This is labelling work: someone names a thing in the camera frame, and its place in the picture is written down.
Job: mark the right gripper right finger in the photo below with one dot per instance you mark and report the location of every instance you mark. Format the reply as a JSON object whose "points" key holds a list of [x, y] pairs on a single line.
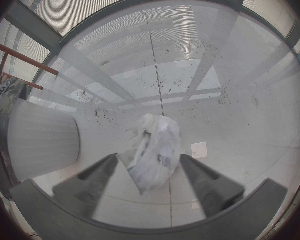
{"points": [[207, 186]]}

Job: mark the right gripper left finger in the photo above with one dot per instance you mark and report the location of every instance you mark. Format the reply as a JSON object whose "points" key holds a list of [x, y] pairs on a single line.
{"points": [[90, 186]]}

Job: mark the black plastic bag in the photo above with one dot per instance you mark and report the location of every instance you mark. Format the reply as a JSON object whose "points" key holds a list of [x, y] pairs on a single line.
{"points": [[0, 104]]}

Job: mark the white trash bin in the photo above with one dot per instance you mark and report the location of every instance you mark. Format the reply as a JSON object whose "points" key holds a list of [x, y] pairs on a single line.
{"points": [[45, 139]]}

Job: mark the clear printed wrapper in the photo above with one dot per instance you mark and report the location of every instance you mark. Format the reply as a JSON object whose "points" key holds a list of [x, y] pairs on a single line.
{"points": [[160, 144]]}

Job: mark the white chair with wooden legs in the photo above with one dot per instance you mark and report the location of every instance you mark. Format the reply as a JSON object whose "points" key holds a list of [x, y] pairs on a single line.
{"points": [[27, 59]]}

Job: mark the window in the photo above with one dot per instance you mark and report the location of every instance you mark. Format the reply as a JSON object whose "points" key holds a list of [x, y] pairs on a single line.
{"points": [[102, 4]]}

